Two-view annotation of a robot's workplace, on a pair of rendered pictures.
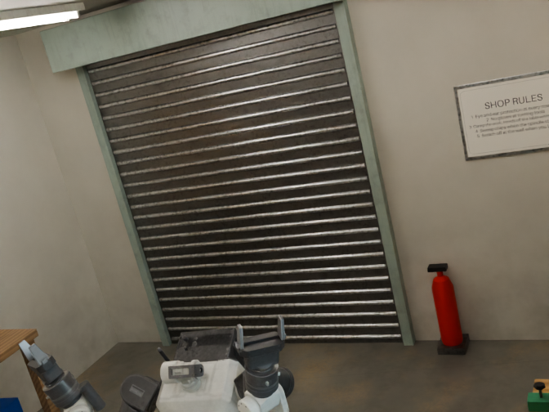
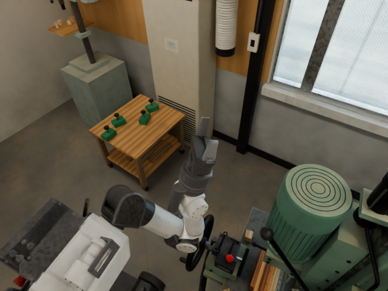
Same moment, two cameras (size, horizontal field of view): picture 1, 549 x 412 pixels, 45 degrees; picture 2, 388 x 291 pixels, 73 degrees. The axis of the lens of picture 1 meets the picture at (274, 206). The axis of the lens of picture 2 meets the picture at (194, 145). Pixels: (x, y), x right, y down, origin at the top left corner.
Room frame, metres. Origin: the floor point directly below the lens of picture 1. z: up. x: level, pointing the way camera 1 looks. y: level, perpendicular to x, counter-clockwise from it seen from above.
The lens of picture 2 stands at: (1.51, 0.60, 2.09)
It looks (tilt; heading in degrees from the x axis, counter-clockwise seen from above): 47 degrees down; 277
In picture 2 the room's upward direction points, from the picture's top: 1 degrees counter-clockwise
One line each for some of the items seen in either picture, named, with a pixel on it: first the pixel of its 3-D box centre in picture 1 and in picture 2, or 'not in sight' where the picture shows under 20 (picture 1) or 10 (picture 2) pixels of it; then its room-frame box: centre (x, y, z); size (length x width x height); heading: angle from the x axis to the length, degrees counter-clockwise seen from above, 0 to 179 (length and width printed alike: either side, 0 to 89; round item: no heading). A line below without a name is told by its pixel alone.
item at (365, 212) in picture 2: not in sight; (383, 202); (1.11, 0.23, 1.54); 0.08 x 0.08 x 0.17; 69
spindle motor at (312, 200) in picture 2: not in sight; (301, 216); (1.24, 0.18, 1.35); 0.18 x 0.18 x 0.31
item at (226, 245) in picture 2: not in sight; (226, 252); (1.44, 0.16, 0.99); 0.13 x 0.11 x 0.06; 69
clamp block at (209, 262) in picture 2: not in sight; (226, 257); (1.44, 0.16, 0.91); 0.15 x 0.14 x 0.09; 69
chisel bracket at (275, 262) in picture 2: not in sight; (283, 259); (1.22, 0.19, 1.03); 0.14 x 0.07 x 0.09; 159
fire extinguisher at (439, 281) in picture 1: (446, 306); not in sight; (3.96, -0.94, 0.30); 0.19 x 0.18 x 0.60; 152
